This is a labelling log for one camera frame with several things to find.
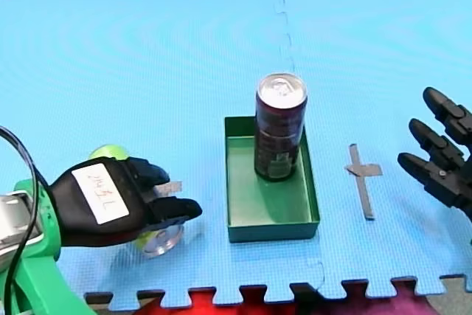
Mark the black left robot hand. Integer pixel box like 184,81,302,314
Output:
49,156,204,248

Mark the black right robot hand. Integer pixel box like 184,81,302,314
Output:
397,86,472,220

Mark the green drink can dark band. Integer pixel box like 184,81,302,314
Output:
87,145,185,260

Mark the dark purple drink can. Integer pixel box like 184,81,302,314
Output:
254,73,308,183

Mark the shallow green tray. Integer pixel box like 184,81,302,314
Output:
223,115,320,244

